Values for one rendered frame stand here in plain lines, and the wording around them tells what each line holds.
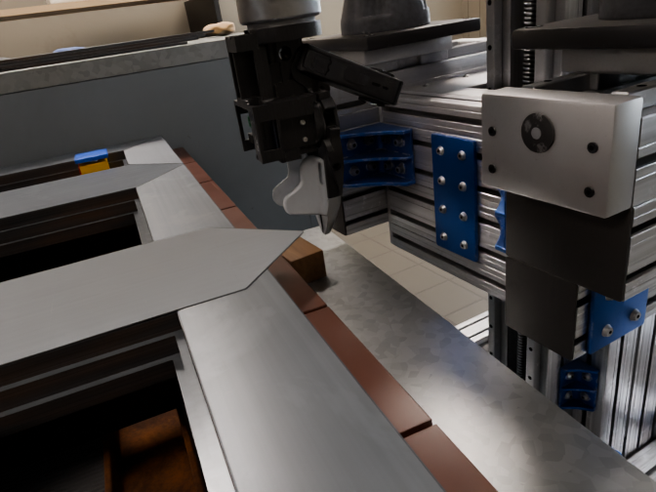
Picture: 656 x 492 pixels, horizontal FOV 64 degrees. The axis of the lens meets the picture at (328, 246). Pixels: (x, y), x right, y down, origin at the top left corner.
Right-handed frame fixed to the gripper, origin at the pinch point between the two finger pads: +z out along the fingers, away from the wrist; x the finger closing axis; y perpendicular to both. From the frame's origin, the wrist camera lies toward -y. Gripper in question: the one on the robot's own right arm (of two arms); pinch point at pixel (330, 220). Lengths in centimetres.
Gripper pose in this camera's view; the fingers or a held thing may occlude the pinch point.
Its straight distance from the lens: 57.1
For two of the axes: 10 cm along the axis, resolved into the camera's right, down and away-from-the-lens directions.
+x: 3.9, 3.3, -8.6
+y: -9.1, 2.7, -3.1
